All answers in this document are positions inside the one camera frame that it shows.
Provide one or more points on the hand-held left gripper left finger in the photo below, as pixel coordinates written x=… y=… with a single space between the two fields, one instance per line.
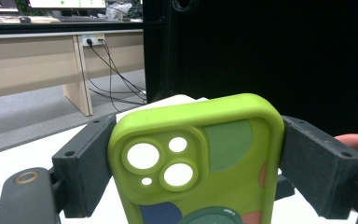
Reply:
x=84 y=168

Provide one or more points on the black computer mouse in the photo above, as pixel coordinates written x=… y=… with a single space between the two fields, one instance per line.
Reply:
x=24 y=19

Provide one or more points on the black frame post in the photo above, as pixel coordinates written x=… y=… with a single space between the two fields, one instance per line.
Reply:
x=157 y=49

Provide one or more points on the wooden desk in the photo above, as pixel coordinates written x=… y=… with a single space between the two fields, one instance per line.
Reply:
x=28 y=62

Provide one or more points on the white wall socket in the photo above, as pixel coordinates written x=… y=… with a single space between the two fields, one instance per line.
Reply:
x=93 y=39

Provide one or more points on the green cartoon phone case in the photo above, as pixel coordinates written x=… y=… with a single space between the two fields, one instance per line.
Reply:
x=230 y=193

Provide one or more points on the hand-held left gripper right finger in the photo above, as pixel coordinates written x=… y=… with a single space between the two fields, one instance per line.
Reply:
x=323 y=168

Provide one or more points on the black keyboard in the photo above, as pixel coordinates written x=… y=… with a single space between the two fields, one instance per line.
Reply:
x=80 y=18

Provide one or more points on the bright computer monitor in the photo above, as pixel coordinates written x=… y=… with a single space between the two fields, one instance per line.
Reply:
x=66 y=3

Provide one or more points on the white crumpled bag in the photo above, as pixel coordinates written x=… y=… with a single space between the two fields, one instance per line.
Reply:
x=118 y=9

